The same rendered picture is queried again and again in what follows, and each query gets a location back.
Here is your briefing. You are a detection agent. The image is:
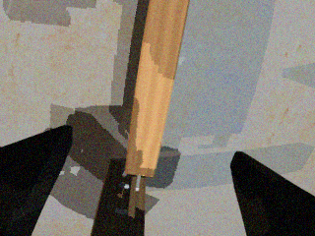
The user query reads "brown wooden rail with steel hooks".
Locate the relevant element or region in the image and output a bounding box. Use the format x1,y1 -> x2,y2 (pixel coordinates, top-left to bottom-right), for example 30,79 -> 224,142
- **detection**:
125,0 -> 190,190

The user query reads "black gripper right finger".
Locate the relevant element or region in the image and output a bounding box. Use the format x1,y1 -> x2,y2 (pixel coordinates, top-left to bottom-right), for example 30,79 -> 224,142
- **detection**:
231,150 -> 315,236

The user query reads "wooden post with slot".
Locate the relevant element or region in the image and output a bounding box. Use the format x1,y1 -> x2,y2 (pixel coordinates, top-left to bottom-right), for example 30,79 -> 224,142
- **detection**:
90,158 -> 146,236

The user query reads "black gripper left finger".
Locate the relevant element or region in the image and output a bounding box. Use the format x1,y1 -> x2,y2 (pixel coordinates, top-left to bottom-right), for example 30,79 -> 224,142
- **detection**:
0,125 -> 74,236

